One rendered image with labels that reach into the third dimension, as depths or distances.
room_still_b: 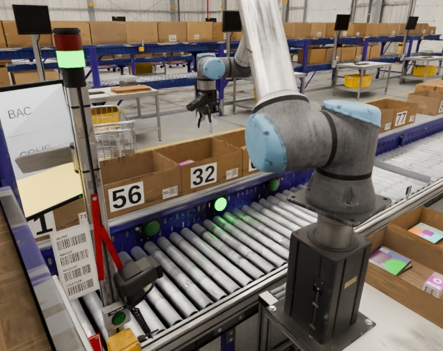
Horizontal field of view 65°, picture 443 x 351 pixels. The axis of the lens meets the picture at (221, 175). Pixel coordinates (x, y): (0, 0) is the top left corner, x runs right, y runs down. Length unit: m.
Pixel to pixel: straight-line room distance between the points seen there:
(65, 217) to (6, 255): 1.30
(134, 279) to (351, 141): 0.64
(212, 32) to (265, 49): 6.31
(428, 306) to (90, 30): 5.69
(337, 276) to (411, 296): 0.42
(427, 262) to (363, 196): 0.75
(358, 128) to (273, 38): 0.31
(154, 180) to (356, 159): 0.97
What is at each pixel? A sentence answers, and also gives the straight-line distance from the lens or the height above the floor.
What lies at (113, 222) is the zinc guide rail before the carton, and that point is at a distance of 1.57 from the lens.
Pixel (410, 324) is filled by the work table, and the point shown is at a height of 0.75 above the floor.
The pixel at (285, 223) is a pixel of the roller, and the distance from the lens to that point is 1.81.
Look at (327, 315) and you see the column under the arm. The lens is 1.15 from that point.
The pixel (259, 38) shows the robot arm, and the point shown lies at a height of 1.63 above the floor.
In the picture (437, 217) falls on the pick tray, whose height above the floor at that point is 0.82.
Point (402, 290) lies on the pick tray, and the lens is 1.44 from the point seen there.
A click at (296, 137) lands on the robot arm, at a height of 1.43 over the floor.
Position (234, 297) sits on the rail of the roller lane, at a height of 0.74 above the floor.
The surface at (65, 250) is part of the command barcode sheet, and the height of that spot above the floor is 1.19.
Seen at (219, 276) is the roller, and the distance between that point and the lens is 1.44.
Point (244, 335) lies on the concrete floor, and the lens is 2.24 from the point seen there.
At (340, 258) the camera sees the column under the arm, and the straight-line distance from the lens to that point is 1.04.
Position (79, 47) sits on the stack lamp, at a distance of 0.78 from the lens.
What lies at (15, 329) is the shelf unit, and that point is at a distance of 0.20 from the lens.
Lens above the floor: 1.67
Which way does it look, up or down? 23 degrees down
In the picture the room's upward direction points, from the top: straight up
